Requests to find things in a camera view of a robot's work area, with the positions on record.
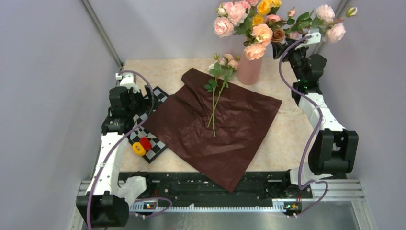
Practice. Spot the pale pink rose stem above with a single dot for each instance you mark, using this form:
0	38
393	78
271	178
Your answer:
322	18

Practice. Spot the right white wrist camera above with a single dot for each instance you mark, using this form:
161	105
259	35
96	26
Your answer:
312	37

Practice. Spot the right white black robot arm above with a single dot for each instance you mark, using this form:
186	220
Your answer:
331	148

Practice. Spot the red paper flower bouquet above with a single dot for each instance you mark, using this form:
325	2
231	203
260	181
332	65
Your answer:
229	64

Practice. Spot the peach pink rose stem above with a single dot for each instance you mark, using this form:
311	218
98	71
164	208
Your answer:
262	36

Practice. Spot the pink ceramic vase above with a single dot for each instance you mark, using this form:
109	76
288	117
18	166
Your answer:
249	70

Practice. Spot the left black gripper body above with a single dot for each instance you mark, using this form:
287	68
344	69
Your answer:
140	104

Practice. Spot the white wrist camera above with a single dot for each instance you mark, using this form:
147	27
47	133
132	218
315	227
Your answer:
312	37
127	80

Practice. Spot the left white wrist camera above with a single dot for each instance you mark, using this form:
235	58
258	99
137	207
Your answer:
127	80

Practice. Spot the black white chessboard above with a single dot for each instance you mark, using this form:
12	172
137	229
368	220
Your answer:
157	145

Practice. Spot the red toy block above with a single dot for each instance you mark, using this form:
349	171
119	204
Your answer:
145	143

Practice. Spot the white cream rose stem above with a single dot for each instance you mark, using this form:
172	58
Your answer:
215	71

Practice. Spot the yellow toy block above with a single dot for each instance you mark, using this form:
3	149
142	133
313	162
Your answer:
138	149

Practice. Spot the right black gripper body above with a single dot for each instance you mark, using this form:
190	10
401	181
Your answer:
295	58

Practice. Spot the dark red wrapping paper sheet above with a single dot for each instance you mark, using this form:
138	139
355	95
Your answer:
219	136

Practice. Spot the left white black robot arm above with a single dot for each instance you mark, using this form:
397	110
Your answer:
105	204

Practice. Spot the artificial roses in vase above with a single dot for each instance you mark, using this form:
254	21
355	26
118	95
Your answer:
239	17

